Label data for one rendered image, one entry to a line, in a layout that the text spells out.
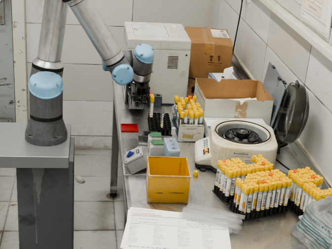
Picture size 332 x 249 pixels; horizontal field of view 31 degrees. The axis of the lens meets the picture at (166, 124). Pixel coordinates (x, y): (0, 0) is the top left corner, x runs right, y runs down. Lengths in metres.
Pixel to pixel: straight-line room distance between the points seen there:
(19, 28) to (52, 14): 1.69
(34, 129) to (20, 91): 1.84
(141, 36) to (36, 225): 0.90
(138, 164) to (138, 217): 0.28
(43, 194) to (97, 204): 1.35
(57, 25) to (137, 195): 0.67
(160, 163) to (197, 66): 1.11
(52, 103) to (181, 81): 0.72
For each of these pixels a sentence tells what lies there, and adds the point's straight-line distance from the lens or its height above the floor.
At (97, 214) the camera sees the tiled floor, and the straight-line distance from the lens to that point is 3.43.
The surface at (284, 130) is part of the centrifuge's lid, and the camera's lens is 2.22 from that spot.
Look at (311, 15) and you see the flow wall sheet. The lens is 2.24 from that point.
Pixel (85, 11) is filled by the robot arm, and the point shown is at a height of 1.39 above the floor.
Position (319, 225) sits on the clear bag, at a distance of 1.73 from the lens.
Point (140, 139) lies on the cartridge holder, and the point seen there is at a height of 0.89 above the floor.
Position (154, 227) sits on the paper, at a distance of 1.75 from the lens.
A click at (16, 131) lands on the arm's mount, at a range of 2.24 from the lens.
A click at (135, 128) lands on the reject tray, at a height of 0.88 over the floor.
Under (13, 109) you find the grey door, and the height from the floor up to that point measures 0.30.
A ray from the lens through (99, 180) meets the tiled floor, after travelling 3.77.
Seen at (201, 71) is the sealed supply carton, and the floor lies 0.91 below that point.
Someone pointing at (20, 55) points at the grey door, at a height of 0.68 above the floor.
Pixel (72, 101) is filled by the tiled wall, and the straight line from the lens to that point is 4.02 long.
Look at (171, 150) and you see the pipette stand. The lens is 2.00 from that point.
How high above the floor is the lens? 1.86
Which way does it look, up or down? 24 degrees down
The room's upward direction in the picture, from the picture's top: 4 degrees clockwise
